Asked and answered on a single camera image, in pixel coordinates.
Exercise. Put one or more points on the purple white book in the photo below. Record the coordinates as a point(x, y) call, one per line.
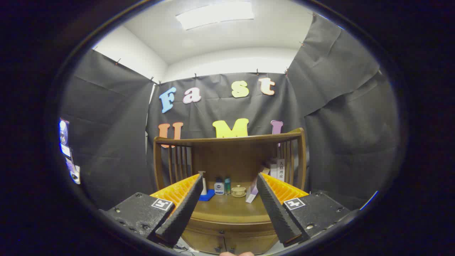
point(251, 193)

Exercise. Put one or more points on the teal slim bottle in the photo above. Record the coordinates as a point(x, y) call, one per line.
point(227, 186)

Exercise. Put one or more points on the white pump bottle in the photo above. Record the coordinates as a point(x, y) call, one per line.
point(204, 186)

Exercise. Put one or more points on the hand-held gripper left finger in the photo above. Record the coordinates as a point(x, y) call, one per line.
point(185, 209)

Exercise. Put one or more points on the blue folded cloth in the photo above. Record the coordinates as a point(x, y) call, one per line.
point(208, 196)

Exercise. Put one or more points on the wooden countertop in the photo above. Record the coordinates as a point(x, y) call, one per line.
point(227, 209)

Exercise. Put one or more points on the white lotion bottle blue cap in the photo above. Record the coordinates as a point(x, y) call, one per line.
point(219, 188)

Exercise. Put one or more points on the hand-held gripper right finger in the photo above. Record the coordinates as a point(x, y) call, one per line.
point(277, 209)

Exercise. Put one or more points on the white book black lettering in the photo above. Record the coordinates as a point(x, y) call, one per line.
point(280, 170)

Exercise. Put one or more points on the ceiling light panel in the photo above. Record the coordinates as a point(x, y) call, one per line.
point(215, 15)

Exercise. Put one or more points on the wooden cabinet with slatted shelf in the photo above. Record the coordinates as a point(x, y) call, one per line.
point(227, 156)

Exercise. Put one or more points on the cream lidded teacup with saucer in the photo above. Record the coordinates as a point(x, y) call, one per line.
point(238, 191)

